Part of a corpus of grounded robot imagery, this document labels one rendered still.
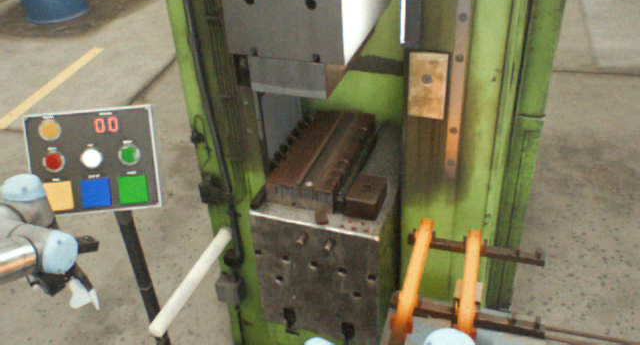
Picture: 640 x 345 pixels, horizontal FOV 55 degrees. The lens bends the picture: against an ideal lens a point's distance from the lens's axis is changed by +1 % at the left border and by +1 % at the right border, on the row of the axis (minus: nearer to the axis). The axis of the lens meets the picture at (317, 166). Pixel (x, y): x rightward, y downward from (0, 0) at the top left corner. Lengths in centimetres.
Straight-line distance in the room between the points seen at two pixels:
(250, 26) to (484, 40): 54
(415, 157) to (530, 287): 130
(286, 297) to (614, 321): 143
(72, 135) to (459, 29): 104
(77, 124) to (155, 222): 155
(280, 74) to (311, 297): 70
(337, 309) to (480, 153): 62
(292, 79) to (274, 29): 13
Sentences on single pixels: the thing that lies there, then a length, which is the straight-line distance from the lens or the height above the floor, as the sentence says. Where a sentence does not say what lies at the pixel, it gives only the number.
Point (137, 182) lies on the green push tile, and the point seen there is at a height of 103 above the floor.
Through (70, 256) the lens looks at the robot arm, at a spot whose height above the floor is 122.
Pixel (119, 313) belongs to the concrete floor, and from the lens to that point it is 284.
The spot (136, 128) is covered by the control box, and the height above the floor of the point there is 115.
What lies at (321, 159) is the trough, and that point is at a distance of 176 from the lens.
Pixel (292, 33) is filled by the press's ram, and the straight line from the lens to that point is 143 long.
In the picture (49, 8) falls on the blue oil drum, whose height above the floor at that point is 14.
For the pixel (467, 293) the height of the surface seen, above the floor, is 99.
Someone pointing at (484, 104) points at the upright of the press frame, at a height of 123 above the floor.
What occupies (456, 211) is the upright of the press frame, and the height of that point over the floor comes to 88.
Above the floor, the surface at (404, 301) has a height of 99.
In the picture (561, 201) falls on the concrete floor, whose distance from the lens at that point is 332.
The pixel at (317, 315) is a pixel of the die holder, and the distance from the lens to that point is 190.
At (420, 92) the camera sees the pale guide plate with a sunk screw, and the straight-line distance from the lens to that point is 153.
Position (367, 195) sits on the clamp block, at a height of 98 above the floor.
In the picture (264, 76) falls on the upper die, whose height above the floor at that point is 131.
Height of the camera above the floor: 198
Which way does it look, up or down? 35 degrees down
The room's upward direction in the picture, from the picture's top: 4 degrees counter-clockwise
